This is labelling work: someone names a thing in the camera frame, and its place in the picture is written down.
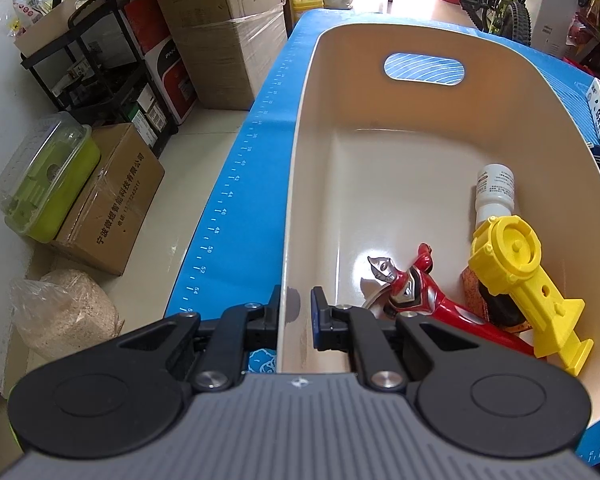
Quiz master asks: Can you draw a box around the red Ultraman action figure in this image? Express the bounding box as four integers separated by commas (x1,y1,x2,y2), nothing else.
363,243,534,358

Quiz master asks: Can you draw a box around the white tape roll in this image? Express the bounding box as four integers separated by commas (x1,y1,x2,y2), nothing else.
479,284,531,334

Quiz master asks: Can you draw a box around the yellow plastic toy part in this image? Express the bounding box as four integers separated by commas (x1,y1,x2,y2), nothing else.
468,216,594,376

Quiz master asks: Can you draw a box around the white pill bottle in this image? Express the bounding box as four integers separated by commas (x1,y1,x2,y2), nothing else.
475,164,515,228

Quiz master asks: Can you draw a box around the beige plastic storage bin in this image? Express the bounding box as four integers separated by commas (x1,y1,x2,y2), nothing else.
277,24,600,422

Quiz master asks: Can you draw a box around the red patterned gift box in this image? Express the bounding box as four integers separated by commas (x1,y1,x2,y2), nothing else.
460,268,490,322

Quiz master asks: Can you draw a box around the plastic bag of grain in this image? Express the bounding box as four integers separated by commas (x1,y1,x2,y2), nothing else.
9,269,123,361

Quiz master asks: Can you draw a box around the floor cardboard box with text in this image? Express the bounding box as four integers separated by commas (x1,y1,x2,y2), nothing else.
52,124,164,276

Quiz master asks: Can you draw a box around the green clear-lid container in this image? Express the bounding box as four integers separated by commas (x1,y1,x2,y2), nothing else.
0,112,100,244

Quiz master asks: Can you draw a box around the lower cardboard box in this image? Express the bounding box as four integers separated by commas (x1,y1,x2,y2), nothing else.
172,3,287,110

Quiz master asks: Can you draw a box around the black metal shelf rack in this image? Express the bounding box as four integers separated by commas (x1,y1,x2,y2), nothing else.
20,0,178,155

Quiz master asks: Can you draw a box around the red white appliance box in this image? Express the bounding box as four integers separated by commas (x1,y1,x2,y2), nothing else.
145,37,197,125

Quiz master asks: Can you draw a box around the white cabinet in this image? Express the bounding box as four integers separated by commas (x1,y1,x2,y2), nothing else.
517,0,600,59

